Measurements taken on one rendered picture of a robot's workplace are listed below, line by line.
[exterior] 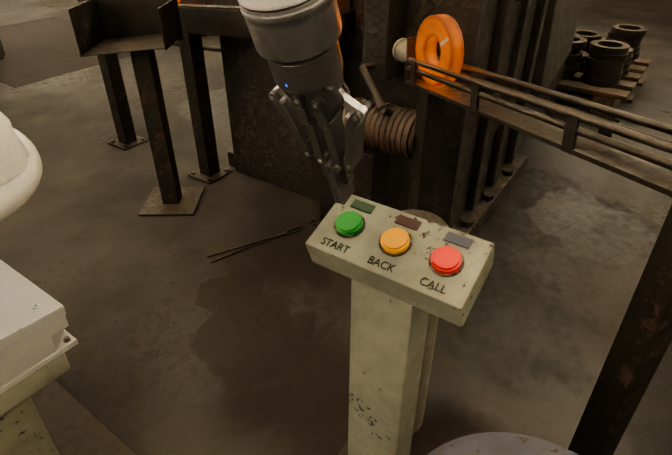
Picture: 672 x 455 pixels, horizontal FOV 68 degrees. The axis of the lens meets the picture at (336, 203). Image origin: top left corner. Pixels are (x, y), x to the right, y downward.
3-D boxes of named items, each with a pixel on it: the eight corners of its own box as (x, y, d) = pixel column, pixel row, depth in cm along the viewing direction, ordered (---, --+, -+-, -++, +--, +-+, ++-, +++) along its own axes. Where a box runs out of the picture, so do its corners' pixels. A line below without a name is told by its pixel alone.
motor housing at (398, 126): (358, 242, 169) (362, 89, 140) (416, 265, 158) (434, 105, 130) (336, 262, 160) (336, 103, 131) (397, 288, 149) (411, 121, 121)
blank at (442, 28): (435, 94, 120) (423, 96, 119) (421, 32, 120) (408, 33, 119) (471, 71, 105) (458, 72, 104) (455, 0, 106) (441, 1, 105)
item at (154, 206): (141, 188, 200) (95, -4, 161) (207, 187, 200) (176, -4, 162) (123, 216, 182) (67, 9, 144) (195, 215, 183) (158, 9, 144)
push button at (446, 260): (438, 248, 67) (438, 240, 66) (467, 258, 65) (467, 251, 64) (425, 271, 65) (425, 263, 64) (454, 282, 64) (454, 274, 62)
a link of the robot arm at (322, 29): (275, -40, 50) (291, 15, 55) (217, 8, 46) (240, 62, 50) (351, -34, 46) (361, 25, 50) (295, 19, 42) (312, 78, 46)
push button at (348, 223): (346, 214, 75) (344, 206, 73) (369, 222, 73) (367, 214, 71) (331, 233, 73) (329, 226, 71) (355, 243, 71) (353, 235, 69)
